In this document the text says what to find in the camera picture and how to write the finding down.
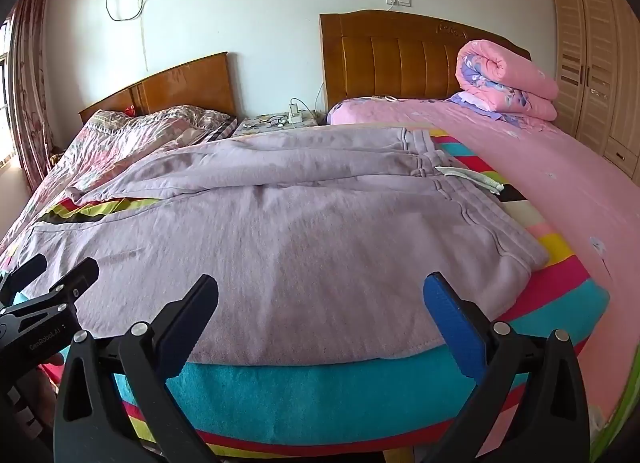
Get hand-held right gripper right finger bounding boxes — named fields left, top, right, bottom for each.
left=422, top=271, right=591, bottom=463

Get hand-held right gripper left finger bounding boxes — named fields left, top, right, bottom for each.
left=52, top=274, right=221, bottom=463

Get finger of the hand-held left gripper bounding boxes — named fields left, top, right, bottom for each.
left=0, top=257, right=100, bottom=324
left=0, top=254, right=49, bottom=301

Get lilac knit pants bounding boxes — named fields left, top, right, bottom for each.
left=65, top=127, right=551, bottom=366

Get rainbow striped blanket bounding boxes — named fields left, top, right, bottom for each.
left=0, top=129, right=613, bottom=459

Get white cloth piece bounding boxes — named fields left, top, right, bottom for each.
left=434, top=166, right=506, bottom=194

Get pale floral quilt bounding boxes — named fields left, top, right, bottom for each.
left=0, top=106, right=236, bottom=254

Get pink bedsheet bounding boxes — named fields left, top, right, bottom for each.
left=327, top=96, right=640, bottom=424

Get pink floral curtain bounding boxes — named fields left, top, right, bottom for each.
left=9, top=0, right=53, bottom=194

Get plaid pillow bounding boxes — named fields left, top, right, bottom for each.
left=199, top=117, right=239, bottom=145

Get nightstand with floral cover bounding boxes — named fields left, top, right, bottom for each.
left=232, top=112, right=326, bottom=139

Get pink floral pillow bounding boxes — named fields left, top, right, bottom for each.
left=327, top=97, right=436, bottom=126

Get low wooden headboard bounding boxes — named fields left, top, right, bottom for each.
left=78, top=51, right=240, bottom=125

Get rolled pink floral quilt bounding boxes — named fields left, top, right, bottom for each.
left=446, top=39, right=560, bottom=125

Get tall wooden headboard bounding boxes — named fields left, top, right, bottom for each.
left=319, top=9, right=532, bottom=116

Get light wooden wardrobe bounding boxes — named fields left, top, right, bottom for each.
left=551, top=0, right=640, bottom=176

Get thin white wall cord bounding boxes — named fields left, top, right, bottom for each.
left=140, top=0, right=150, bottom=73

